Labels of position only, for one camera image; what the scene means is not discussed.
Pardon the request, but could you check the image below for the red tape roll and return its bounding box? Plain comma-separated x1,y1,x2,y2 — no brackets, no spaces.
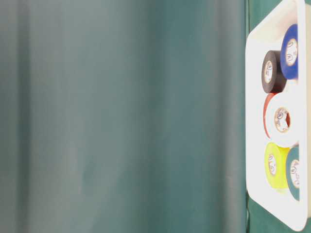
263,93,295,141

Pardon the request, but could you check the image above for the black tape roll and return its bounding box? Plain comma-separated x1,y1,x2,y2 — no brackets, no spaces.
261,50,287,93

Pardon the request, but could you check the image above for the white tape roll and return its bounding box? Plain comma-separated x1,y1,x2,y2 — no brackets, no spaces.
265,92,300,148

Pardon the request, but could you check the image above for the yellow tape roll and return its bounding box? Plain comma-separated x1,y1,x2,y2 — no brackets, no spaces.
264,142,290,189

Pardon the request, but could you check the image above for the blue tape roll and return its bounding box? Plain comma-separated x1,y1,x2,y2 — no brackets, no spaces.
280,24,298,80

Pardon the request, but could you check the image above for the green tape roll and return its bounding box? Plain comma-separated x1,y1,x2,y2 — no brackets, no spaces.
286,146,300,201

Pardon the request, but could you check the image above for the white plastic tray case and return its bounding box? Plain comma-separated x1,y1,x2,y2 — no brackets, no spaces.
244,0,309,232

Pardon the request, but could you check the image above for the green table cloth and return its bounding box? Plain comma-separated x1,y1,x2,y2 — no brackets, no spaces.
245,0,311,233

